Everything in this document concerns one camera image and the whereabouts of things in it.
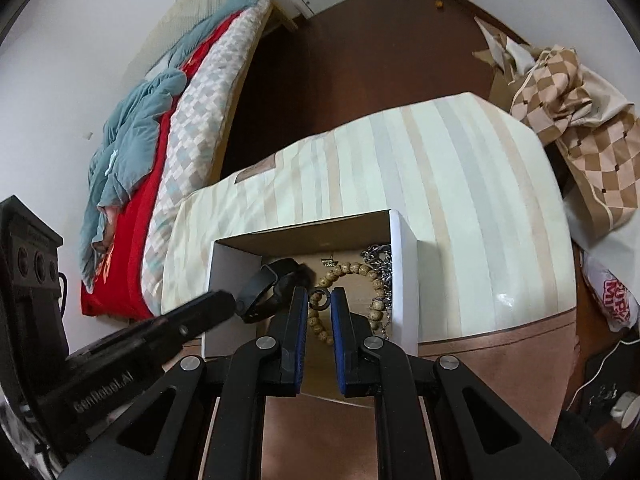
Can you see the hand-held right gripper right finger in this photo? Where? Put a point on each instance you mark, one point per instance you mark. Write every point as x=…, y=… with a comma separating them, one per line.
x=339, y=330

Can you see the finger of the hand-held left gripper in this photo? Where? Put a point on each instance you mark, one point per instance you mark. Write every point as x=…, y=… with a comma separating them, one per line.
x=200, y=312

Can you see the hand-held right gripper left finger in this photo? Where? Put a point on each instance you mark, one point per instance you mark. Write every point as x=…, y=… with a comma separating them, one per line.
x=301, y=330

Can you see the black smart band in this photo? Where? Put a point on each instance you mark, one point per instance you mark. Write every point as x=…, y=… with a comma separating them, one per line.
x=285, y=270

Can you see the white cardboard box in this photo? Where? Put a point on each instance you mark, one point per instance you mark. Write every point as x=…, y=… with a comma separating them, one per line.
x=405, y=285

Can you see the red floral blanket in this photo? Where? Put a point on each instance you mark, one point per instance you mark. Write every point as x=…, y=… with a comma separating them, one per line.
x=125, y=260

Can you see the striped pink tablecloth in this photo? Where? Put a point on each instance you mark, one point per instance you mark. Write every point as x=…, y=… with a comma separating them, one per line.
x=450, y=185

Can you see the blue-grey quilt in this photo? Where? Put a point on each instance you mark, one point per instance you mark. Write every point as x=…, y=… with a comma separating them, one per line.
x=130, y=135

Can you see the checkered bedsheet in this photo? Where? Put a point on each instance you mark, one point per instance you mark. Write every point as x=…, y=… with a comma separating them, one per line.
x=200, y=110

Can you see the dark grey fleece clothing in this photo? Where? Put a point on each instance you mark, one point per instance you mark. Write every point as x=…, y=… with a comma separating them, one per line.
x=575, y=450

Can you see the white red printed plastic bag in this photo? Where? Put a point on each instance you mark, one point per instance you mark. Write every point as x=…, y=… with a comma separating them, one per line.
x=615, y=290

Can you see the beige checkered cloth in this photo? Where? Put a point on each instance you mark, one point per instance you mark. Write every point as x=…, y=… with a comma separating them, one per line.
x=575, y=125

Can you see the white bed frame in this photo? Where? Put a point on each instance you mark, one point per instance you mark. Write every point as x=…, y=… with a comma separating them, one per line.
x=295, y=2

